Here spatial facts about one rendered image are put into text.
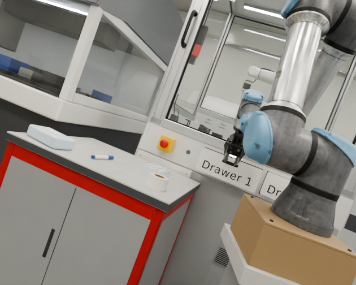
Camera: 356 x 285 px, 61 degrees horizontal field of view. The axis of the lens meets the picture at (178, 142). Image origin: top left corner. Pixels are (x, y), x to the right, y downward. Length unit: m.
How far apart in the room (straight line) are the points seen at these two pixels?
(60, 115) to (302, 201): 1.12
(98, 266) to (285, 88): 0.76
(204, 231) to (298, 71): 0.96
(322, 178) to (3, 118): 1.50
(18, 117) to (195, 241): 1.08
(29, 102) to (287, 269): 1.30
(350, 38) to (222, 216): 0.93
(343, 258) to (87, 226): 0.72
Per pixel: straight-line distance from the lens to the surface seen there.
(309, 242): 0.72
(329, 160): 0.77
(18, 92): 1.64
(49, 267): 1.15
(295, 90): 0.79
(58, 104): 1.50
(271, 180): 1.45
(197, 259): 1.58
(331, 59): 1.01
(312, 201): 0.77
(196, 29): 1.60
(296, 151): 0.73
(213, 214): 1.50
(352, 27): 0.99
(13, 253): 1.22
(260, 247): 0.70
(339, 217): 1.54
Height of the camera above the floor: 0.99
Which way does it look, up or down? 3 degrees down
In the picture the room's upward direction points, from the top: 21 degrees clockwise
